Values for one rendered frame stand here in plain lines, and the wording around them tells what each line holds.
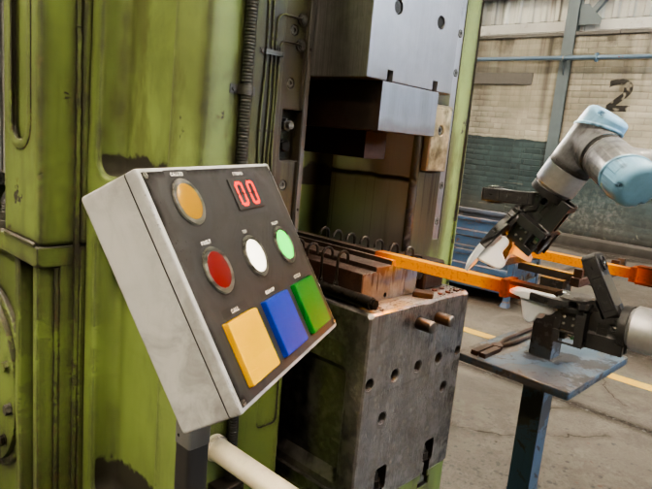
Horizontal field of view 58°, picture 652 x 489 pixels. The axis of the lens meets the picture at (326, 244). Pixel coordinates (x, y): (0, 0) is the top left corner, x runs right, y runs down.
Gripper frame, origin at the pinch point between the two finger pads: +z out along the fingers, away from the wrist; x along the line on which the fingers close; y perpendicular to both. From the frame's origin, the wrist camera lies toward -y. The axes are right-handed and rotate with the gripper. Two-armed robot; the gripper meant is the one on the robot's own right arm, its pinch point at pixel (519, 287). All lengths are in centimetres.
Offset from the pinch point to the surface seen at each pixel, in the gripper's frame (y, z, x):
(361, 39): -43, 29, -17
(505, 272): 72, 162, 343
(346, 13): -48, 34, -17
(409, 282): 6.2, 27.7, 5.0
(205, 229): -13, 10, -64
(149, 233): -13, 9, -72
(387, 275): 3.3, 27.7, -3.9
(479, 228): 40, 189, 342
